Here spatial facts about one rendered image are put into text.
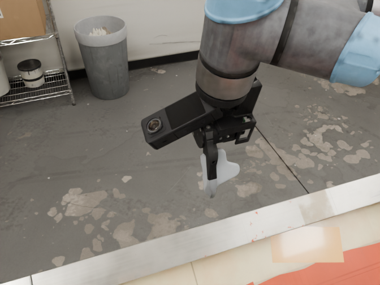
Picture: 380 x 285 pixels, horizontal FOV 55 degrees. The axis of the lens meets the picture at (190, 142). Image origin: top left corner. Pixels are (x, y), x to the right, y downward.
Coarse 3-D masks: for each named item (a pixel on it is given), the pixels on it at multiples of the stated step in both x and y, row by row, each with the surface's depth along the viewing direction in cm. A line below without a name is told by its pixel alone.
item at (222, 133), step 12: (204, 96) 46; (252, 96) 50; (228, 108) 51; (240, 108) 51; (252, 108) 52; (216, 120) 52; (228, 120) 52; (240, 120) 52; (252, 120) 52; (192, 132) 56; (204, 132) 51; (216, 132) 52; (228, 132) 52; (240, 132) 53; (204, 144) 53
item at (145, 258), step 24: (336, 192) 50; (360, 192) 50; (240, 216) 46; (264, 216) 47; (288, 216) 47; (312, 216) 48; (168, 240) 44; (192, 240) 44; (216, 240) 45; (240, 240) 45; (72, 264) 41; (96, 264) 41; (120, 264) 42; (144, 264) 42; (168, 264) 43
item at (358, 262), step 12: (348, 252) 51; (360, 252) 51; (372, 252) 51; (324, 264) 50; (336, 264) 50; (348, 264) 50; (360, 264) 50; (372, 264) 51; (276, 276) 48; (288, 276) 48; (300, 276) 48; (312, 276) 49; (324, 276) 49; (336, 276) 49; (348, 276) 50; (360, 276) 50; (372, 276) 50
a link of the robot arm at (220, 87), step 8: (200, 64) 43; (200, 72) 44; (208, 72) 43; (256, 72) 44; (200, 80) 45; (208, 80) 43; (216, 80) 43; (224, 80) 42; (232, 80) 42; (240, 80) 42; (248, 80) 43; (208, 88) 44; (216, 88) 44; (224, 88) 43; (232, 88) 43; (240, 88) 44; (248, 88) 45; (216, 96) 45; (224, 96) 44; (232, 96) 45; (240, 96) 45
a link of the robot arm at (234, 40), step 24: (216, 0) 35; (240, 0) 34; (264, 0) 34; (288, 0) 36; (216, 24) 37; (240, 24) 36; (264, 24) 36; (216, 48) 39; (240, 48) 38; (264, 48) 37; (216, 72) 42; (240, 72) 41
